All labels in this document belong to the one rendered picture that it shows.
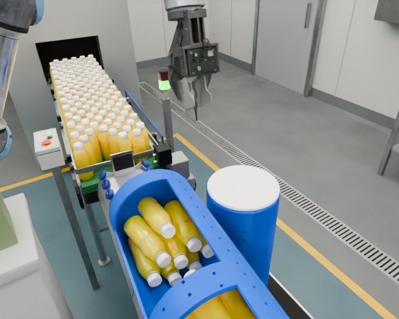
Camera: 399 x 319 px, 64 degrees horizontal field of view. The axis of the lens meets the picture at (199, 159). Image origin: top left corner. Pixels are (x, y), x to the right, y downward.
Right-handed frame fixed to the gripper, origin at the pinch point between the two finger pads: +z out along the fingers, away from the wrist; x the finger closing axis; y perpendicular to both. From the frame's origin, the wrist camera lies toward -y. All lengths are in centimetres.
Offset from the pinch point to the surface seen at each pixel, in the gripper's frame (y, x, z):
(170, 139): -117, 29, 39
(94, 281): -118, -34, 118
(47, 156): -86, -37, 25
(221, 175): -44, 26, 37
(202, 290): 14.4, -8.4, 32.2
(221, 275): 13.1, -3.5, 31.8
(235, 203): -28, 23, 41
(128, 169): -79, -5, 37
